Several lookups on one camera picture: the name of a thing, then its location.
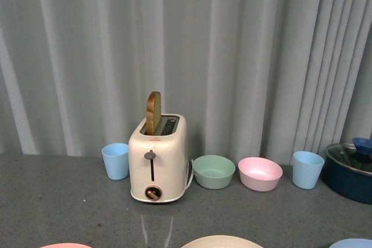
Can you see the pink plate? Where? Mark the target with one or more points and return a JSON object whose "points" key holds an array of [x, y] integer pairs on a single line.
{"points": [[66, 245]]}

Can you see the light blue plate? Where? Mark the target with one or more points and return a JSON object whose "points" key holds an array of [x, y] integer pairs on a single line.
{"points": [[353, 243]]}

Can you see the brown bread slice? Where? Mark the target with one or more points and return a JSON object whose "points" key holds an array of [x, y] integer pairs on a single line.
{"points": [[153, 112]]}

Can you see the cream white toaster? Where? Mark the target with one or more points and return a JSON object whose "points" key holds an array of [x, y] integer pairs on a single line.
{"points": [[158, 163]]}

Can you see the green bowl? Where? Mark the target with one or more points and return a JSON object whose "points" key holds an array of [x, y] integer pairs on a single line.
{"points": [[213, 172]]}

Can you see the light blue cup left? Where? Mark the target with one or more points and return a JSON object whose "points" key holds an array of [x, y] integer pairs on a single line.
{"points": [[115, 158]]}

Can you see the light blue cup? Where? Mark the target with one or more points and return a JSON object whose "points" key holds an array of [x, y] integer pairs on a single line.
{"points": [[115, 158], [307, 167]]}

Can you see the grey curtain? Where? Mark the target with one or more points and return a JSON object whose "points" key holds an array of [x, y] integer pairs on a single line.
{"points": [[251, 77]]}

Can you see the pink bowl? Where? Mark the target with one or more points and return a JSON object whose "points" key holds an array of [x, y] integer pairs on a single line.
{"points": [[259, 174]]}

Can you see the light blue cup right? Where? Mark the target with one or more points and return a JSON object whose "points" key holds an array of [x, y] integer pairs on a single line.
{"points": [[307, 167]]}

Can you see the beige plate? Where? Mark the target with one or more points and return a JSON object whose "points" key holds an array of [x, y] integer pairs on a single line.
{"points": [[223, 241]]}

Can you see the dark blue saucepan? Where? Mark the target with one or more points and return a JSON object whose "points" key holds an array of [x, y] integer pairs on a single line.
{"points": [[347, 183]]}

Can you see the glass lid blue knob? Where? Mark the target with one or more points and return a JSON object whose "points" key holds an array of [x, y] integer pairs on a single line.
{"points": [[347, 156]]}

